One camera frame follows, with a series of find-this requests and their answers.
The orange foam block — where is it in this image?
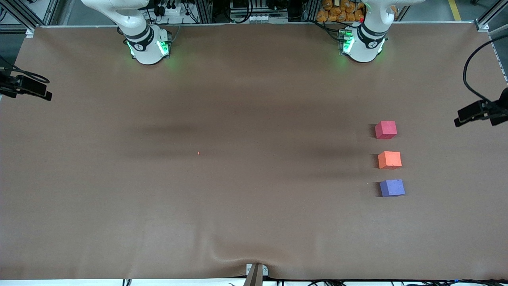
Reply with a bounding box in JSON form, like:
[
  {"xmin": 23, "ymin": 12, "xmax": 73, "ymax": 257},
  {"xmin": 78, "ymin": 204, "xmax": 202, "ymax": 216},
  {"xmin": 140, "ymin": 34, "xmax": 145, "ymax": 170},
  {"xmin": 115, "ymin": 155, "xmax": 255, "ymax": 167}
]
[{"xmin": 378, "ymin": 151, "xmax": 402, "ymax": 170}]

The brown table cover cloth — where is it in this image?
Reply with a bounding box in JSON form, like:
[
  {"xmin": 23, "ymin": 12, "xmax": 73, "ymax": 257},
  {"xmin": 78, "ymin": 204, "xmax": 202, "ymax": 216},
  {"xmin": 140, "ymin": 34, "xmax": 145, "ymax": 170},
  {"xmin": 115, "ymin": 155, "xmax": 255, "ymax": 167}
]
[{"xmin": 0, "ymin": 23, "xmax": 508, "ymax": 281}]

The red foam block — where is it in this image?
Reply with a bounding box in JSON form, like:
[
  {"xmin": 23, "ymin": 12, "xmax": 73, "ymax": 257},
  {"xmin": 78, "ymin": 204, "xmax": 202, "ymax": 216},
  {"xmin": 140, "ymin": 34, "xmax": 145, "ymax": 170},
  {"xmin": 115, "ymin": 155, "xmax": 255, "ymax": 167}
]
[{"xmin": 375, "ymin": 121, "xmax": 397, "ymax": 140}]

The orange packet pile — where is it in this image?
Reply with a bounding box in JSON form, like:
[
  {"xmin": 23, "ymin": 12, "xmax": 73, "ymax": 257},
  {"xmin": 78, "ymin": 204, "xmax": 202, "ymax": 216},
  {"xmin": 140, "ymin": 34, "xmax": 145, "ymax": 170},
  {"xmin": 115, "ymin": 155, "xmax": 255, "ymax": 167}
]
[{"xmin": 316, "ymin": 0, "xmax": 365, "ymax": 23}]

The purple foam block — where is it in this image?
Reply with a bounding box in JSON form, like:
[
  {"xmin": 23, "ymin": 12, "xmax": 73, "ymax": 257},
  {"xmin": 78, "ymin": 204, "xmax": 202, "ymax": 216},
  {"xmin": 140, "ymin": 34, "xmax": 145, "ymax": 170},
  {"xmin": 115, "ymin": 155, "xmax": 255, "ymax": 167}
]
[{"xmin": 379, "ymin": 180, "xmax": 406, "ymax": 198}]

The aluminium frame post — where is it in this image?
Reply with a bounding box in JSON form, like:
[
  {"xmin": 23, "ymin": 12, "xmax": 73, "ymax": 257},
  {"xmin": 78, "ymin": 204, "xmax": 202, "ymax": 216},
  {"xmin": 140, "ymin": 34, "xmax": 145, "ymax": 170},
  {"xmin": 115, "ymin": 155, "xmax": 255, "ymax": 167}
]
[
  {"xmin": 474, "ymin": 8, "xmax": 508, "ymax": 84},
  {"xmin": 0, "ymin": 0, "xmax": 38, "ymax": 38}
]

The white power strip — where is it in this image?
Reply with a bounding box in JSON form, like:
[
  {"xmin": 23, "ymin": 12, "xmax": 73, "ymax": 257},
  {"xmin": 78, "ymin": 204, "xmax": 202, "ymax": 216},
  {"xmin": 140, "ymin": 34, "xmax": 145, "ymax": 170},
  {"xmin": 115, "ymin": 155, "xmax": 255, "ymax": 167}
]
[{"xmin": 157, "ymin": 3, "xmax": 183, "ymax": 16}]

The white terminal strip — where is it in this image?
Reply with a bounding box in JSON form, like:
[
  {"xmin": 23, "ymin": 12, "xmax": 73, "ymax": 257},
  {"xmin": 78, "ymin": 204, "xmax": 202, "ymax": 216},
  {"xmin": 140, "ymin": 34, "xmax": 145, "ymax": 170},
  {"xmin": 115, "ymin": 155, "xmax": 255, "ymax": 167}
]
[{"xmin": 229, "ymin": 14, "xmax": 289, "ymax": 23}]

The metal camera post bracket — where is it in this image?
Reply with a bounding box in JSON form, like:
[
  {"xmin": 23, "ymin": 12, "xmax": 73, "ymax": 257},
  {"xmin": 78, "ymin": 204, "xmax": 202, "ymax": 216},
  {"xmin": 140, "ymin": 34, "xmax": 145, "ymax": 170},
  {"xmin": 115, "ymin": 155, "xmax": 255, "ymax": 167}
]
[{"xmin": 243, "ymin": 263, "xmax": 269, "ymax": 286}]

